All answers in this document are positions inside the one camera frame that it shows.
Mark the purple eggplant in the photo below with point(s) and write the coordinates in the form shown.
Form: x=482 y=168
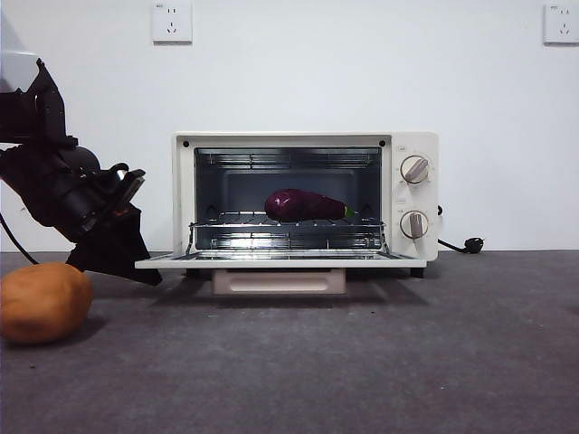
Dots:
x=303 y=205

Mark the cream toaster oven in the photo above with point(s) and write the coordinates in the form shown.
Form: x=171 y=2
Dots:
x=183 y=199

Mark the brown potato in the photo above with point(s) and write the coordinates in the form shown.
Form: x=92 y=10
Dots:
x=43 y=303

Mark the left gripper's grey camera box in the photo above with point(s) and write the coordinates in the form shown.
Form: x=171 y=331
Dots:
x=16 y=70

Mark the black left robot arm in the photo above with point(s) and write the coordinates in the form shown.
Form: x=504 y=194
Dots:
x=45 y=181

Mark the beige oven knob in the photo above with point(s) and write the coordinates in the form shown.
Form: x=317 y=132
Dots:
x=413 y=224
x=414 y=170

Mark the oven door with glass window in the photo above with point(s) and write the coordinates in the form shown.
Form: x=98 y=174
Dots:
x=280 y=263

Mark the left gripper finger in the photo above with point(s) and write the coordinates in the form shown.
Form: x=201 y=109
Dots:
x=117 y=253

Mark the white wall socket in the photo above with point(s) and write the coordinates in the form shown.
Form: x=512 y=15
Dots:
x=172 y=22
x=562 y=25

